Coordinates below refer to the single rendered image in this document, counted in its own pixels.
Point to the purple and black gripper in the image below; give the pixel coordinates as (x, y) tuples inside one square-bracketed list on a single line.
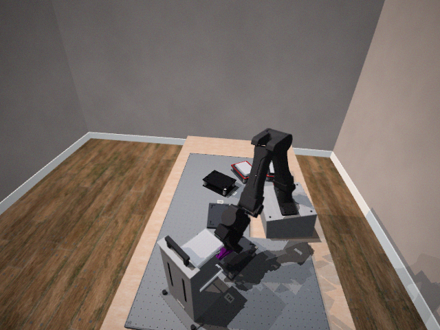
[(227, 249)]

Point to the white multi-well plate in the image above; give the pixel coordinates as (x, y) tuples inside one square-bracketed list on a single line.
[(201, 247)]

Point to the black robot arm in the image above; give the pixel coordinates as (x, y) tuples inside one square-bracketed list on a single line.
[(276, 146)]

